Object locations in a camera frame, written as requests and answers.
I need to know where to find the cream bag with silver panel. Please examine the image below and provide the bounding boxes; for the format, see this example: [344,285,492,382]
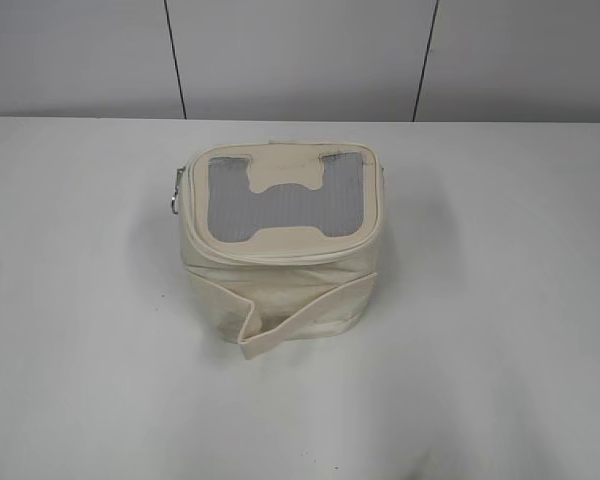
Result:
[176,143,385,359]

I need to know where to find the metal zipper pull with ring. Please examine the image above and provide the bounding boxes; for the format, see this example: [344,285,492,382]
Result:
[170,167,186,215]

